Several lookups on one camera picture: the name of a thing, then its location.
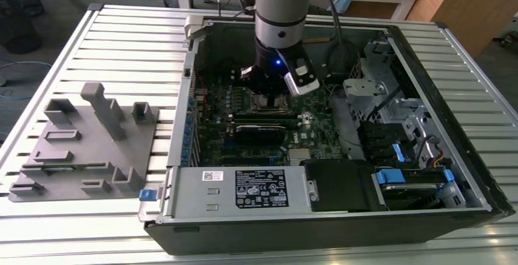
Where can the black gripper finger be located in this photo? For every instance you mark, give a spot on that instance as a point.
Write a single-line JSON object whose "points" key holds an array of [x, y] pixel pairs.
{"points": [[279, 100], [268, 100]]}

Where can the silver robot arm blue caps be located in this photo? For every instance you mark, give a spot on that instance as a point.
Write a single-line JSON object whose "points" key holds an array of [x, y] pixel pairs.
{"points": [[279, 13]]}

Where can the CPU socket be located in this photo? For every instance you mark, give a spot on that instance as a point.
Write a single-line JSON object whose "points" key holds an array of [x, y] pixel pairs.
{"points": [[259, 112]]}

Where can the green RAM stick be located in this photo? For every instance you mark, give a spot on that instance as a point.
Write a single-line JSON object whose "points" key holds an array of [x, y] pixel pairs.
{"points": [[263, 115], [60, 168]]}

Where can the black graphics card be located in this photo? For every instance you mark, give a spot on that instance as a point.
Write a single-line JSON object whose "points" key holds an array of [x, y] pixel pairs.
{"points": [[259, 137]]}

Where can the green motherboard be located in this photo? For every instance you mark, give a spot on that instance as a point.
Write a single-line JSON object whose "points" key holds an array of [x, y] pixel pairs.
{"points": [[319, 131]]}

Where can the silver finned heatsink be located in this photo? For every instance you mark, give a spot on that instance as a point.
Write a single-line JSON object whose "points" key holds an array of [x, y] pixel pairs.
{"points": [[299, 154]]}

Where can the silver metal drive cage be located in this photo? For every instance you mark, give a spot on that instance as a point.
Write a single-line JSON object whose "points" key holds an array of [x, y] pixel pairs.
{"points": [[363, 87]]}

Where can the grey plastic case latch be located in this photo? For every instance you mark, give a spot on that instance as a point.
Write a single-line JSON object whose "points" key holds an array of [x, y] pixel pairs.
{"points": [[192, 25]]}

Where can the white QR sticker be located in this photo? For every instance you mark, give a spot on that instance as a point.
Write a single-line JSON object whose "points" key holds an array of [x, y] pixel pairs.
{"points": [[212, 176]]}

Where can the black rating label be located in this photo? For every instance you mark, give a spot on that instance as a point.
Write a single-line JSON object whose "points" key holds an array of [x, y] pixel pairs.
{"points": [[261, 187]]}

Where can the blue plastic drive tab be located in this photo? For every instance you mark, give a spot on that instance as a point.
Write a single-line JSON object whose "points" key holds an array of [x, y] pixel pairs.
{"points": [[398, 152]]}

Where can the hard disk in blue carrier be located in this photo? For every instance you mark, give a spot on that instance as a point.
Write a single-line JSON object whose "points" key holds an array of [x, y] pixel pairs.
{"points": [[388, 176]]}

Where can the silver power supply unit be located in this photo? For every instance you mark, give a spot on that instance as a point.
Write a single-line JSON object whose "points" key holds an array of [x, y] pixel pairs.
{"points": [[193, 198]]}

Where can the blue plastic case latch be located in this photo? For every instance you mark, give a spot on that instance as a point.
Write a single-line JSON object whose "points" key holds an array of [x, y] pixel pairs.
{"points": [[147, 195]]}

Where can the black PC case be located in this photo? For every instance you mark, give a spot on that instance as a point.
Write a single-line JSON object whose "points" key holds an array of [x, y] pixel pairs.
{"points": [[283, 237]]}

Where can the grey parts rack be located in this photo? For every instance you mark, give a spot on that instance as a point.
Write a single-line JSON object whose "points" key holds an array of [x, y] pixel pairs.
{"points": [[92, 143]]}

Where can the wooden cabinet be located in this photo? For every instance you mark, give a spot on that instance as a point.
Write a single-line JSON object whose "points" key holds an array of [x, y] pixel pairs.
{"points": [[464, 4]]}

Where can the wheeled chair base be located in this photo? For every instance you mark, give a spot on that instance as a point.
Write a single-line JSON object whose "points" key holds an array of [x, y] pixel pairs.
{"points": [[510, 39]]}

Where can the black office chair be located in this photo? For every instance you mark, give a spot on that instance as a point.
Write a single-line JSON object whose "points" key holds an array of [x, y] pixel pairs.
{"points": [[20, 34]]}

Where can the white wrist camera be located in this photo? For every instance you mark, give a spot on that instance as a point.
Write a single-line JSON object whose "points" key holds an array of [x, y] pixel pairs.
{"points": [[303, 78]]}

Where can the black disk bay bracket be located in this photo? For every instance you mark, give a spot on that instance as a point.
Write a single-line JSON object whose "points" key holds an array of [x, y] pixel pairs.
{"points": [[380, 137]]}

